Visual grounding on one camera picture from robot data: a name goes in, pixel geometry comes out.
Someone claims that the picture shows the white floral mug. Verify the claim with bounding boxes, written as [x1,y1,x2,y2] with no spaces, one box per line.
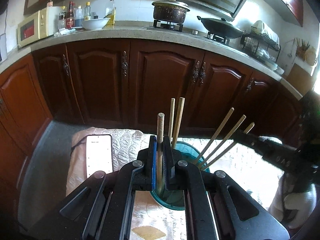
[269,177,316,228]

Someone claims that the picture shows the quilted beige tablecloth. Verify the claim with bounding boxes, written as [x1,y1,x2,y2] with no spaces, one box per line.
[66,127,285,240]

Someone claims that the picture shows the black lidded wok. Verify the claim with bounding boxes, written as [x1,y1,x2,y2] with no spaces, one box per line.
[197,16,244,40]

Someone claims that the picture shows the black cooking pot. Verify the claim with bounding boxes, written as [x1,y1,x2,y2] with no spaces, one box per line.
[152,0,190,24]

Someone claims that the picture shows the round bamboo strainer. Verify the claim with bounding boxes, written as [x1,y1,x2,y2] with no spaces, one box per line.
[305,47,318,67]

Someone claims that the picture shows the clear cooking oil bottle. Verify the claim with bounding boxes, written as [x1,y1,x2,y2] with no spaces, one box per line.
[105,0,117,26]

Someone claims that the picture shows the round wooden utensil handle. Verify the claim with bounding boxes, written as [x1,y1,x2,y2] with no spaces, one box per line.
[157,113,165,193]

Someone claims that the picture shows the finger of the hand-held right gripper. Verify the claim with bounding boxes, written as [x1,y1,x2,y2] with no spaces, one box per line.
[233,129,298,173]

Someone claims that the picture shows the black cable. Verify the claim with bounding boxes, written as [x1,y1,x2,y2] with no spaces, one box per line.
[71,134,88,155]

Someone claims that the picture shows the wooden cutting board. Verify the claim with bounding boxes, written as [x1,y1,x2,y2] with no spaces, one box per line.
[285,63,314,96]

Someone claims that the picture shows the black stove burner grate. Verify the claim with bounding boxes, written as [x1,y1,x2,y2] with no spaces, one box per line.
[153,19,184,32]
[206,32,231,46]

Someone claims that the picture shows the dark white cap bottle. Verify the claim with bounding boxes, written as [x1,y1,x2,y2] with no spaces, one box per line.
[74,6,84,28]

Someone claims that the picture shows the white wall device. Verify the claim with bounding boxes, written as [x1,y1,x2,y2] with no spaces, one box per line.
[0,34,8,62]

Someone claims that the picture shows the red cap soy sauce bottle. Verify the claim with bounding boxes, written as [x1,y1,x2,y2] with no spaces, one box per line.
[66,1,76,29]

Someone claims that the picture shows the speckled grey countertop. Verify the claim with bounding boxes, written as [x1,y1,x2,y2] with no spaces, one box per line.
[0,21,304,100]

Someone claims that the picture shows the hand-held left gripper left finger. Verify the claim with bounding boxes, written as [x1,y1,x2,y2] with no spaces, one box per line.
[27,135,157,240]

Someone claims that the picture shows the cream microwave oven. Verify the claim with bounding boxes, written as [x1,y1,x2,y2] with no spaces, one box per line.
[17,6,63,47]

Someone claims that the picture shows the white crumpled rag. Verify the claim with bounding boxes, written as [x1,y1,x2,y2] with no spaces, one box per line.
[53,27,77,36]

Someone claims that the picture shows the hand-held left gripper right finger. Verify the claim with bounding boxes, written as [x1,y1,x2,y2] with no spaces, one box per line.
[162,135,292,240]

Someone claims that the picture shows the stacked white dishes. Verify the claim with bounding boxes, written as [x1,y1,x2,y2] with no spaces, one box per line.
[251,20,280,44]

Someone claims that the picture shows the smartphone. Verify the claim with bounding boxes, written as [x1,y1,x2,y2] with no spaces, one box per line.
[86,134,113,178]

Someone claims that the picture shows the white ceramic bowl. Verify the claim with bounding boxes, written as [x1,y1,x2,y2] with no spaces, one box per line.
[82,17,111,30]

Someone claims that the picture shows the teal plastic cup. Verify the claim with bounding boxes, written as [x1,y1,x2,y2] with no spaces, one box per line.
[150,141,211,211]

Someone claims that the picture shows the wall chopstick holder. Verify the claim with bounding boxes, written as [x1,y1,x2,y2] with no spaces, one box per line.
[295,39,311,61]

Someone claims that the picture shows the glass food container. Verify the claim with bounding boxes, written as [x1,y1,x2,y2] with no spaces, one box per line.
[264,59,286,75]

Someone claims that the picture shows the hanging metal ladle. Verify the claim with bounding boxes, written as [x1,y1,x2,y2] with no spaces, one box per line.
[287,40,297,58]

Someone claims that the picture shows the black wire dish rack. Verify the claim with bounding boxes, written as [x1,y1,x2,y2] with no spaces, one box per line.
[241,31,281,63]

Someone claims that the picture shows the brown wooden cabinet door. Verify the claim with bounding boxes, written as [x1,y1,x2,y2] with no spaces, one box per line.
[66,39,130,128]
[0,120,33,205]
[32,43,85,124]
[129,40,206,135]
[186,51,253,137]
[232,71,282,140]
[0,55,53,158]

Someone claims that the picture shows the brown wooden base cabinet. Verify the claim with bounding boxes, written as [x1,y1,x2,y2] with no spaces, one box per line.
[0,39,304,205]

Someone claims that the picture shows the clear glass bottle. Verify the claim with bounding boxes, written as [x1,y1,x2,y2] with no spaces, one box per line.
[58,6,67,29]

